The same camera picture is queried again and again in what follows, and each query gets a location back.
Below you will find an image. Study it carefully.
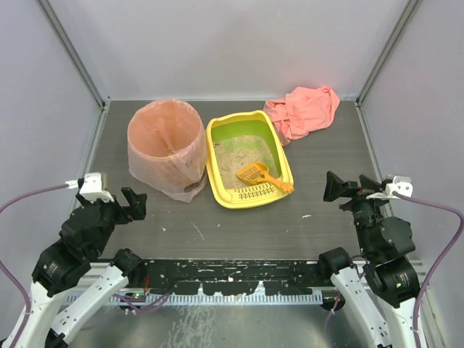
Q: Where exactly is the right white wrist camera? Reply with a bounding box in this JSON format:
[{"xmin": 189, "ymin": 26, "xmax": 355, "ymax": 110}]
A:
[{"xmin": 366, "ymin": 175, "xmax": 413, "ymax": 200}]

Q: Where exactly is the cat litter sand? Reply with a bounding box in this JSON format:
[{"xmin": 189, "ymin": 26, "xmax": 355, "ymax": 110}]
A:
[{"xmin": 213, "ymin": 135, "xmax": 279, "ymax": 189}]

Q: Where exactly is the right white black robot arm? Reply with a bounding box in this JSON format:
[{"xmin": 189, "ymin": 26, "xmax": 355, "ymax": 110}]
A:
[{"xmin": 318, "ymin": 171, "xmax": 427, "ymax": 347}]

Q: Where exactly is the orange litter scoop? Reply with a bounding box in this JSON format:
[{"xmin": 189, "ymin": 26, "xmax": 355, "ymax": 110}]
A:
[{"xmin": 236, "ymin": 162, "xmax": 294, "ymax": 194}]

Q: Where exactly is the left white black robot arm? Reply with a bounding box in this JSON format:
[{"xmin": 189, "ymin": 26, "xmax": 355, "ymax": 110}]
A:
[{"xmin": 1, "ymin": 187, "xmax": 147, "ymax": 347}]

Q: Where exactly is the yellow green litter box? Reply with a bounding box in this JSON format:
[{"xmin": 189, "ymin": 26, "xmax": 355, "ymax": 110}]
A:
[{"xmin": 206, "ymin": 110, "xmax": 294, "ymax": 210}]

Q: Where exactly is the white slotted cable duct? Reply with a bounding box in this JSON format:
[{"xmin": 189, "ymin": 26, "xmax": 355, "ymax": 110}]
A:
[{"xmin": 65, "ymin": 291, "xmax": 323, "ymax": 306}]

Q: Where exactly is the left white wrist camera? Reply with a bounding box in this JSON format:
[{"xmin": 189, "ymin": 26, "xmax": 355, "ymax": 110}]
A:
[{"xmin": 79, "ymin": 173, "xmax": 114, "ymax": 203}]

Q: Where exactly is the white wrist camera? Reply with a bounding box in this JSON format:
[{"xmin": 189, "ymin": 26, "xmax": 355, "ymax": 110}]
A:
[
  {"xmin": 366, "ymin": 175, "xmax": 413, "ymax": 200},
  {"xmin": 79, "ymin": 173, "xmax": 114, "ymax": 203}
]

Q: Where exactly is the bin with pink liner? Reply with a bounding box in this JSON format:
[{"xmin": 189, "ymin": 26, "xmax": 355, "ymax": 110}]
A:
[{"xmin": 127, "ymin": 99, "xmax": 207, "ymax": 203}]

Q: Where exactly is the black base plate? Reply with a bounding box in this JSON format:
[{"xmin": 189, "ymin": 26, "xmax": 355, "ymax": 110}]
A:
[{"xmin": 128, "ymin": 259, "xmax": 335, "ymax": 296}]

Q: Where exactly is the pink cloth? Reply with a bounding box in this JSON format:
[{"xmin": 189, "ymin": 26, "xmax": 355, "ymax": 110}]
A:
[{"xmin": 263, "ymin": 87, "xmax": 340, "ymax": 146}]

